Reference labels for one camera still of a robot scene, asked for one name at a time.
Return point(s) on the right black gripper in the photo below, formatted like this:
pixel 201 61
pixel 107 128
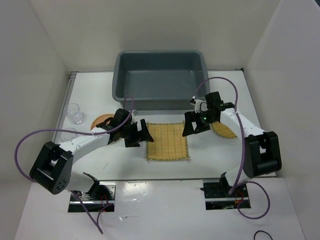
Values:
pixel 192 116

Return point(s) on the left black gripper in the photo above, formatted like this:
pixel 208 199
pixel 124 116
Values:
pixel 143 135

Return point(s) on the square bamboo mat tray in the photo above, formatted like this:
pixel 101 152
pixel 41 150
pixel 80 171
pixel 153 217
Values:
pixel 169 145

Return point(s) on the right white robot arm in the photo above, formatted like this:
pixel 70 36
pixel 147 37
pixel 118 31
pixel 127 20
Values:
pixel 260 151

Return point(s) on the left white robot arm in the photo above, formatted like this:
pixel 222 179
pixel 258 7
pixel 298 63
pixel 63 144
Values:
pixel 52 168

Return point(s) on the grey plastic bin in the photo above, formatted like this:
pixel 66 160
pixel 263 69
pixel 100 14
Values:
pixel 153 80

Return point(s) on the round green-rimmed bamboo plate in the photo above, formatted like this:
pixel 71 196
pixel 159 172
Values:
pixel 223 131

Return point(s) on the round orange woven plate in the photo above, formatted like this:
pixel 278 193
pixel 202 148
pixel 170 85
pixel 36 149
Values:
pixel 101 119

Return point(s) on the clear plastic cup far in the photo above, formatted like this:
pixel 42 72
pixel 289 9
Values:
pixel 73 112

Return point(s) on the clear plastic cup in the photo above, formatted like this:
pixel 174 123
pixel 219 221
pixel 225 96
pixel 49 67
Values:
pixel 73 112
pixel 68 136

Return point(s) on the clear plastic cup near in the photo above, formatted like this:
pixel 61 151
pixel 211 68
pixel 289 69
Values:
pixel 68 136

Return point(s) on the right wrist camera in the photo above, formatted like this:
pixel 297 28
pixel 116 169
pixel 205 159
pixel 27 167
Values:
pixel 213 100

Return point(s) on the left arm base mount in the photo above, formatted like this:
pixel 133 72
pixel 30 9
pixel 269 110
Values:
pixel 103 201

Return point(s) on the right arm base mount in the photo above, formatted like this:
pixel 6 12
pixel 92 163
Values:
pixel 216 198

